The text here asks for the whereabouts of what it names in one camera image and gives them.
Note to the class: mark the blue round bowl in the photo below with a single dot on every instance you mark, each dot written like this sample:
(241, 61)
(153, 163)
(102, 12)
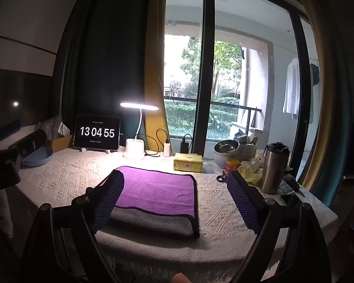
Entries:
(37, 156)

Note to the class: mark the dark green curtain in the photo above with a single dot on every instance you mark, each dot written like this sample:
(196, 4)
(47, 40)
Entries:
(106, 50)

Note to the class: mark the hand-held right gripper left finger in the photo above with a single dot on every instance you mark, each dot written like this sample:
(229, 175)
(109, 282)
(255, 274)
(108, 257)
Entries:
(109, 200)

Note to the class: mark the dark hanging garment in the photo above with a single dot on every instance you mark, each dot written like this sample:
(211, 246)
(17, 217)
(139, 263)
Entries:
(314, 75)

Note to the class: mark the black tablet clock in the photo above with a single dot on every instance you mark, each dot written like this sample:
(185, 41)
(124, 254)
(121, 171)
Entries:
(96, 132)

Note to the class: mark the yellow plastic bag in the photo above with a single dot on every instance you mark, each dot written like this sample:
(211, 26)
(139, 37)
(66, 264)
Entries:
(249, 174)

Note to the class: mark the black scissors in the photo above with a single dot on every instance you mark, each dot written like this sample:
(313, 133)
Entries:
(222, 177)

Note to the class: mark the white desk lamp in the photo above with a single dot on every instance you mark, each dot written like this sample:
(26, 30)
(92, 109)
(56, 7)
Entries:
(134, 149)

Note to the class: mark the white hanging shirt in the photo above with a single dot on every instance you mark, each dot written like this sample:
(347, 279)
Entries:
(292, 88)

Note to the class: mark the stainless steel bowl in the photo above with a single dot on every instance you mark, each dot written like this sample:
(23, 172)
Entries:
(221, 160)

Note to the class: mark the cardboard box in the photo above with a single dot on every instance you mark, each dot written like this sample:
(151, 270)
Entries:
(62, 143)

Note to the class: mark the white charger plug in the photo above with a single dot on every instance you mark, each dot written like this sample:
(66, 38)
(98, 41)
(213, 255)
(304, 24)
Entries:
(167, 149)

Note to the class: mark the yellow teal curtain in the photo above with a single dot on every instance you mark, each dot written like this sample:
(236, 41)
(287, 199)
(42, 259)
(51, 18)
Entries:
(327, 94)

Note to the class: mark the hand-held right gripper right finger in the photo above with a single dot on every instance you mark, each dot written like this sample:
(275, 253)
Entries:
(244, 203)

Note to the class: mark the white perforated basket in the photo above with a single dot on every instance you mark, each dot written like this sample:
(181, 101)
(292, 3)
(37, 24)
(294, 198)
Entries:
(247, 151)

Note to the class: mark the steel thermos bottle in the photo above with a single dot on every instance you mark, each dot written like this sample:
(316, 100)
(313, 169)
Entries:
(273, 171)

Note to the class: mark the red yellow can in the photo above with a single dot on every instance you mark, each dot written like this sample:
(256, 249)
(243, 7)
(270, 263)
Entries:
(232, 165)

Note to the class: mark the yellow tissue box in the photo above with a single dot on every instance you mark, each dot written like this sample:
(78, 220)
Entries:
(188, 162)

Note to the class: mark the grey towel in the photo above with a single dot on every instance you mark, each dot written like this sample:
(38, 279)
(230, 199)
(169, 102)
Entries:
(153, 222)

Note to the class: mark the white textured tablecloth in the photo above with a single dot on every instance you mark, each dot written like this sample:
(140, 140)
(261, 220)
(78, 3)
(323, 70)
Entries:
(70, 177)

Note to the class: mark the person's right hand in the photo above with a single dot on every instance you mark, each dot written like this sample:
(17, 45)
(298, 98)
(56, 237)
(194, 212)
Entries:
(180, 278)

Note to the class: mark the purple towel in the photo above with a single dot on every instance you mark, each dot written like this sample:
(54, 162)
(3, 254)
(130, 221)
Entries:
(156, 188)

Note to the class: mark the black power adapter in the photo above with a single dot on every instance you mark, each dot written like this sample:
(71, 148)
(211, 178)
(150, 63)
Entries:
(184, 146)

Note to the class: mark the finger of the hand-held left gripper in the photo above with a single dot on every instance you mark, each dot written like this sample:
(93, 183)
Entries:
(32, 141)
(9, 128)

